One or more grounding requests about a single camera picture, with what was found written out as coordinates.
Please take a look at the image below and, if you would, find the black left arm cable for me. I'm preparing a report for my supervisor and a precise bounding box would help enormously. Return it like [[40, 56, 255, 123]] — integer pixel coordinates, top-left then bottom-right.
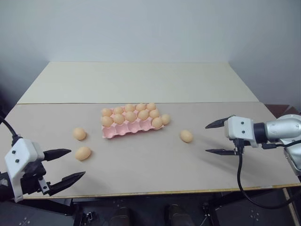
[[0, 114, 23, 142]]

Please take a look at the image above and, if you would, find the black mat with white marks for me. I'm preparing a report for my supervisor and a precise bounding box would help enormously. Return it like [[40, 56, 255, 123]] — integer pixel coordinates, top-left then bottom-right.
[[0, 199, 74, 226], [210, 189, 297, 226]]

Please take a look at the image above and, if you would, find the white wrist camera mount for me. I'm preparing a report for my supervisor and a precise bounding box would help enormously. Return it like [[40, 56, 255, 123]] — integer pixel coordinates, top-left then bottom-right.
[[224, 115, 260, 149], [4, 138, 45, 203]]

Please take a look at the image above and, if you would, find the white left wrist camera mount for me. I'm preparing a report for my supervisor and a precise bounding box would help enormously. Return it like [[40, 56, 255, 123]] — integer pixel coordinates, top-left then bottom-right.
[[4, 138, 45, 203]]

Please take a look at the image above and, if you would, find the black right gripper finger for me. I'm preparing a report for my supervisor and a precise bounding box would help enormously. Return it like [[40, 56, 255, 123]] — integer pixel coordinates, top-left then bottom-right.
[[205, 118, 229, 129], [205, 148, 236, 156]]

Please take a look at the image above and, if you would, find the dark rounded shape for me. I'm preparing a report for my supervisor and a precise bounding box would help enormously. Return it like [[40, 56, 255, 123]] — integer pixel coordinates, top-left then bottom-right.
[[110, 206, 133, 226], [164, 204, 187, 226]]

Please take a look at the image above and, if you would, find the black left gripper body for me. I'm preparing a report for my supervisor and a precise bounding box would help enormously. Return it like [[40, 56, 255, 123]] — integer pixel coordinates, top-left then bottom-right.
[[20, 159, 51, 196]]

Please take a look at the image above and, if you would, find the long black right arm cable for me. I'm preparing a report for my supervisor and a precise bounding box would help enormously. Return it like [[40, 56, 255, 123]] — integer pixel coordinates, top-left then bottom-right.
[[234, 138, 301, 210]]

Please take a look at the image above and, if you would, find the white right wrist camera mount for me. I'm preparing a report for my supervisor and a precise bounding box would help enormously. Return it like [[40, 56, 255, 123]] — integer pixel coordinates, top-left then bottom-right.
[[224, 115, 260, 149]]

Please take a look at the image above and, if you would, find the reddish brown furniture piece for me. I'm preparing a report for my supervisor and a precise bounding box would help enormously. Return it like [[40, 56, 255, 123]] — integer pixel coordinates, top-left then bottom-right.
[[265, 103, 301, 119]]

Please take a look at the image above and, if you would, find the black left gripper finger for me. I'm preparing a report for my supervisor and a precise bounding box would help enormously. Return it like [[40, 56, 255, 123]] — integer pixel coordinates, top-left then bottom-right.
[[48, 171, 86, 197], [43, 148, 72, 162]]

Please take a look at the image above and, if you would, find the pink egg tray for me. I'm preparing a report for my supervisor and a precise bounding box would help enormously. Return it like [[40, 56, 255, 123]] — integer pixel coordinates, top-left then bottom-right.
[[101, 105, 166, 140]]

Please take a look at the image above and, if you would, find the short black right wrist cable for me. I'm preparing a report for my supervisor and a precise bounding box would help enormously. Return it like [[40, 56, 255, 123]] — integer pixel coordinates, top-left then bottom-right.
[[261, 143, 286, 150]]

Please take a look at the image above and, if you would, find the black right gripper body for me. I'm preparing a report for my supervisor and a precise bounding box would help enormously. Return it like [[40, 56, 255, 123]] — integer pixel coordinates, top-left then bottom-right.
[[231, 138, 246, 156]]

